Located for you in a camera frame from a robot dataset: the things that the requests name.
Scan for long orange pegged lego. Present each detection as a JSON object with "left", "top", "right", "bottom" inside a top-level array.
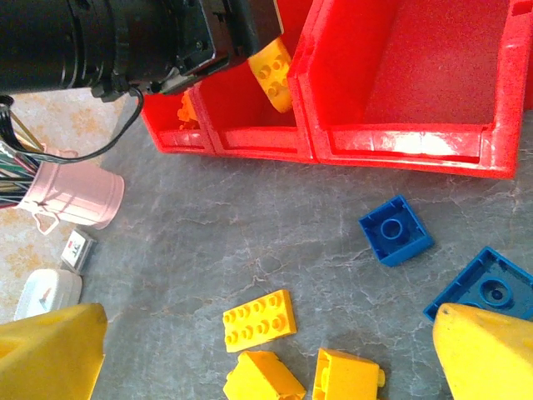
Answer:
[{"left": 176, "top": 89, "right": 197, "bottom": 134}]

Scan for yellow sloped lego brick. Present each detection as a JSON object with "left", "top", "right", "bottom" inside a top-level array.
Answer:
[
  {"left": 222, "top": 349, "right": 307, "bottom": 400},
  {"left": 311, "top": 347, "right": 386, "bottom": 400}
]

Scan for red plastic bin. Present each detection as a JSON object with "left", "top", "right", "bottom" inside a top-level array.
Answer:
[
  {"left": 286, "top": 0, "right": 533, "bottom": 180},
  {"left": 192, "top": 0, "right": 317, "bottom": 164},
  {"left": 140, "top": 85, "right": 216, "bottom": 156}
]

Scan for small grey printed box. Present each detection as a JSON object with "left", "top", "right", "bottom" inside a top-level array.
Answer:
[{"left": 60, "top": 228, "right": 99, "bottom": 274}]

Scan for pink metal cup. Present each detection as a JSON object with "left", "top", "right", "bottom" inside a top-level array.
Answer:
[{"left": 15, "top": 145, "right": 126, "bottom": 235}]

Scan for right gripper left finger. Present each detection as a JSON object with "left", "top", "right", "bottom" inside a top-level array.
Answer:
[{"left": 0, "top": 302, "right": 108, "bottom": 400}]

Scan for yellow pencil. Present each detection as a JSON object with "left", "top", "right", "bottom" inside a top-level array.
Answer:
[{"left": 10, "top": 112, "right": 46, "bottom": 152}]

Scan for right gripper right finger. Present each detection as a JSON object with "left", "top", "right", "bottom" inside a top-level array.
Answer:
[{"left": 431, "top": 302, "right": 533, "bottom": 400}]

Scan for blue lego brick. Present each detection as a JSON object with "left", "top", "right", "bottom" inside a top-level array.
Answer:
[
  {"left": 358, "top": 194, "right": 436, "bottom": 268},
  {"left": 423, "top": 246, "right": 533, "bottom": 323}
]

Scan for thin black left gripper cable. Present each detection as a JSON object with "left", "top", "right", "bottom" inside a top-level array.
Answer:
[{"left": 0, "top": 85, "right": 145, "bottom": 164}]

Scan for flat yellow eight-stud lego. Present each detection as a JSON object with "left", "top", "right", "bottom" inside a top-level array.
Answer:
[{"left": 222, "top": 289, "right": 299, "bottom": 354}]

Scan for white plastic device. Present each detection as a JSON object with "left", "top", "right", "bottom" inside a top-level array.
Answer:
[{"left": 14, "top": 268, "right": 83, "bottom": 323}]

